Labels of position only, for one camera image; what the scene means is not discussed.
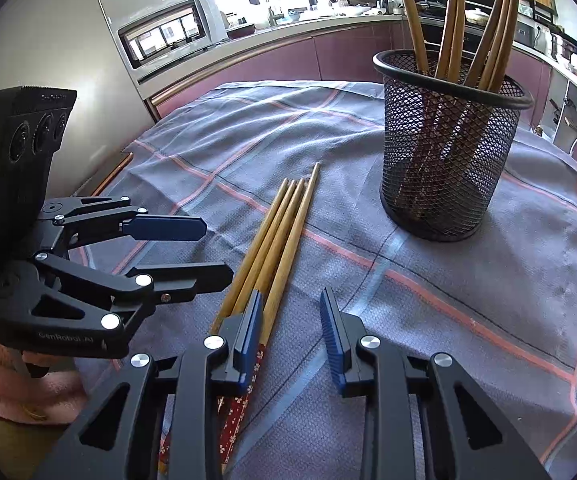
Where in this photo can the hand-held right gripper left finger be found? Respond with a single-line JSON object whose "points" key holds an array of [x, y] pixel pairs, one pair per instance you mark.
{"points": [[251, 330]]}

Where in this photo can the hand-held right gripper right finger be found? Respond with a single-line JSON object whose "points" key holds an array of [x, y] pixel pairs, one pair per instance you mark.
{"points": [[331, 335]]}

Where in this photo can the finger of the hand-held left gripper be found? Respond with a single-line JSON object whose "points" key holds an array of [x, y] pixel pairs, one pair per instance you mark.
{"points": [[193, 280], [168, 228]]}

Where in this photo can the black mesh utensil holder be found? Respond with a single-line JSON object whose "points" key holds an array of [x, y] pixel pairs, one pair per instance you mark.
{"points": [[393, 135]]}

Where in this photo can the bundle of wooden chopsticks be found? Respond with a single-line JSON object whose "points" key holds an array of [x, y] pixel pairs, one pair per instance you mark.
{"points": [[496, 35]]}

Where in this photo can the grey plaid tablecloth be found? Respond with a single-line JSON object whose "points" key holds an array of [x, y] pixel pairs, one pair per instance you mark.
{"points": [[368, 285]]}

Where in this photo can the grey refrigerator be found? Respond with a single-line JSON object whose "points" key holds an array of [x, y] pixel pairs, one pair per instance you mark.
{"points": [[43, 35]]}

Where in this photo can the white microwave oven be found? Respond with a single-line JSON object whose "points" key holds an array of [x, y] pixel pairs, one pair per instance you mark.
{"points": [[168, 35]]}

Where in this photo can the silver rice cooker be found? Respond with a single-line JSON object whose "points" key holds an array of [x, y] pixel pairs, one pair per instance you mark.
{"points": [[526, 34]]}

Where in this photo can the black wall rack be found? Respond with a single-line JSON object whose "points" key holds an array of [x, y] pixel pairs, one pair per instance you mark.
{"points": [[538, 12]]}

